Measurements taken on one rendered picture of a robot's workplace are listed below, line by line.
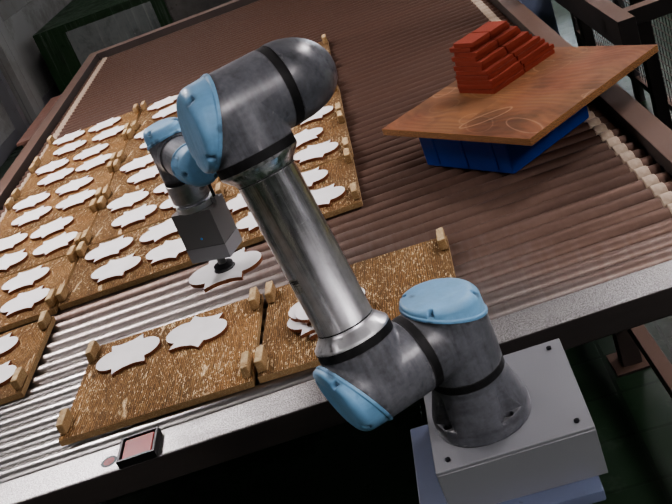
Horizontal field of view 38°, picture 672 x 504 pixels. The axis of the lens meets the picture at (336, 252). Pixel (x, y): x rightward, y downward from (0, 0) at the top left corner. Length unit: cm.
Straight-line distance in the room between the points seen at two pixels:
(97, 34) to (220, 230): 802
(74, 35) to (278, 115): 856
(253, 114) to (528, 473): 65
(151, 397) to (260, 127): 86
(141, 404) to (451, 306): 82
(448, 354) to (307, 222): 27
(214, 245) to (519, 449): 70
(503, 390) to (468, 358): 9
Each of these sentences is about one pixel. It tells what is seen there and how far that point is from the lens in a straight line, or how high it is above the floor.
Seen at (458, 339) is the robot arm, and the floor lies 113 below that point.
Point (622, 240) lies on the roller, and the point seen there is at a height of 92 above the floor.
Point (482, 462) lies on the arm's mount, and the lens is 146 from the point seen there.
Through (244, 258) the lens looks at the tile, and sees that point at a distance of 189.
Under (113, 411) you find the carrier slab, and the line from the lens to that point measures 202.
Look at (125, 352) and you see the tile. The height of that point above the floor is 94.
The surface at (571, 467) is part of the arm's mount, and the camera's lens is 149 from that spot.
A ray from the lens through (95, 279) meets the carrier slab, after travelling 265.
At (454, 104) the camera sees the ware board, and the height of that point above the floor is 104.
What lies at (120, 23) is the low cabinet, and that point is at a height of 51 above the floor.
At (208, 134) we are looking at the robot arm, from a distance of 126.
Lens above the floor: 187
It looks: 25 degrees down
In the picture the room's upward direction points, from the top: 22 degrees counter-clockwise
